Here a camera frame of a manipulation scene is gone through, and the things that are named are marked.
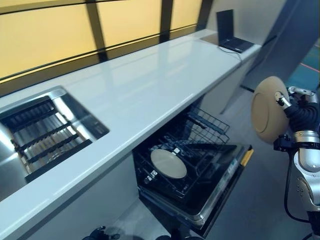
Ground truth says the dark right robot hand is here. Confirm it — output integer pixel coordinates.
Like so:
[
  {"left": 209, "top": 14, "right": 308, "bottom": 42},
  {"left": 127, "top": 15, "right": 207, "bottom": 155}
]
[{"left": 274, "top": 85, "right": 320, "bottom": 133}]

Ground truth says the dark left robot hand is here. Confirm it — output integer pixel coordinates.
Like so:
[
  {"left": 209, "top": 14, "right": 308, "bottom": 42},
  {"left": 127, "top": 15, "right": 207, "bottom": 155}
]
[{"left": 82, "top": 225, "right": 121, "bottom": 240}]

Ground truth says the cream ceramic plate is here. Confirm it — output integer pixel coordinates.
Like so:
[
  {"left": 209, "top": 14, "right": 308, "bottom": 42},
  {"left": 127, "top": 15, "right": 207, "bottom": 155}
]
[
  {"left": 150, "top": 148, "right": 188, "bottom": 180},
  {"left": 250, "top": 76, "right": 292, "bottom": 145}
]

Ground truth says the black built-in dishwasher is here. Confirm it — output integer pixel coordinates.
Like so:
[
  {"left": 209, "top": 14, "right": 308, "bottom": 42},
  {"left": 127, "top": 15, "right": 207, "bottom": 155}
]
[{"left": 131, "top": 98, "right": 255, "bottom": 239}]

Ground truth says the white cabinet door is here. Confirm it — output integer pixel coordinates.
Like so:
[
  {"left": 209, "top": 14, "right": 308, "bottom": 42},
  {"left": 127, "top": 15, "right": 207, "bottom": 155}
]
[
  {"left": 199, "top": 51, "right": 261, "bottom": 115},
  {"left": 32, "top": 151, "right": 141, "bottom": 240}
]

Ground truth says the black dish drying rack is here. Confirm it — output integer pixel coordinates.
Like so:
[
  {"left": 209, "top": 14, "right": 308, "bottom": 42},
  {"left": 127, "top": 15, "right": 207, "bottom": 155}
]
[{"left": 0, "top": 95, "right": 94, "bottom": 184}]

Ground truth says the black open laptop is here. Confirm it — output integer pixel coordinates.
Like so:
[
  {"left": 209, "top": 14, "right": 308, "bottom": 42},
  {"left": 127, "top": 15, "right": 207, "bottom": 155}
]
[{"left": 216, "top": 9, "right": 255, "bottom": 54}]

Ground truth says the stainless steel sink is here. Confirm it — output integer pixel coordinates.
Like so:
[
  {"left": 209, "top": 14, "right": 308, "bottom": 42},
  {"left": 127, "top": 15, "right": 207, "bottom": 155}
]
[{"left": 0, "top": 84, "right": 111, "bottom": 199}]

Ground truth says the dark framed yellow window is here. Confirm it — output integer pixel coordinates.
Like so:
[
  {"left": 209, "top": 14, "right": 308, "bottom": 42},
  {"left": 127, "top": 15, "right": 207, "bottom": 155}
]
[{"left": 0, "top": 0, "right": 214, "bottom": 85}]

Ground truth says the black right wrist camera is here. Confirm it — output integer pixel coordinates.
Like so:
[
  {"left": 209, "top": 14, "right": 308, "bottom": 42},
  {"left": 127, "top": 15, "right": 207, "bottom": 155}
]
[{"left": 272, "top": 134, "right": 294, "bottom": 152}]

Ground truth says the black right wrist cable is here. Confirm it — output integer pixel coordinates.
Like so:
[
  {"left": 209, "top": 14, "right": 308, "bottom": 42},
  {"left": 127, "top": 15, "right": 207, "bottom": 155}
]
[{"left": 284, "top": 149, "right": 314, "bottom": 240}]

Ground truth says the dark wire dishwasher rack tall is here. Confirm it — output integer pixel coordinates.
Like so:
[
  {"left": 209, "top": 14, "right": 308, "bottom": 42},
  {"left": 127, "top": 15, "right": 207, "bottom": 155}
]
[{"left": 184, "top": 105, "right": 231, "bottom": 146}]

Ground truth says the thin black power cable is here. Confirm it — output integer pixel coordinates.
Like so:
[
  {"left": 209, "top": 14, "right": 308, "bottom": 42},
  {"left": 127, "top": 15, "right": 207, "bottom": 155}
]
[{"left": 216, "top": 45, "right": 244, "bottom": 63}]

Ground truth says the dark wire dishwasher rack flat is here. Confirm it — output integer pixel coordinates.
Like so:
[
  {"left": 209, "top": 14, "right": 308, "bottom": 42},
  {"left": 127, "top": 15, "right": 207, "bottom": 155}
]
[{"left": 136, "top": 136, "right": 215, "bottom": 199}]

